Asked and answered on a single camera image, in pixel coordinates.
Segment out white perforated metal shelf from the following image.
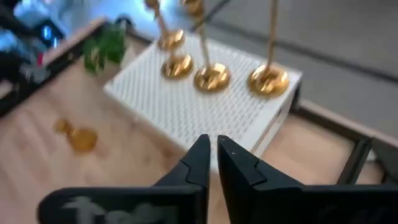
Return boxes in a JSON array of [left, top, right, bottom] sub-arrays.
[[103, 30, 303, 170]]

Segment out tall brass candlestick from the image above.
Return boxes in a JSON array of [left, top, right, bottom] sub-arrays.
[[144, 0, 187, 50], [248, 0, 290, 99]]

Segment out amber ribbed glass candle holder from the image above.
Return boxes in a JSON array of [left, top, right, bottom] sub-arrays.
[[52, 118, 99, 153]]

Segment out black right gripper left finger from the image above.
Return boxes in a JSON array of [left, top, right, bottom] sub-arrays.
[[37, 134, 212, 224]]

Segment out green artificial plant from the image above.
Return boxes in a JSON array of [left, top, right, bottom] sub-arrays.
[[81, 23, 128, 75]]

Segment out short brass candlestick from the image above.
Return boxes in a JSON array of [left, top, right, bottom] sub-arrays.
[[182, 0, 231, 93], [144, 0, 194, 80]]

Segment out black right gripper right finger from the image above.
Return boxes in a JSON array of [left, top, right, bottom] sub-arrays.
[[216, 134, 398, 224]]

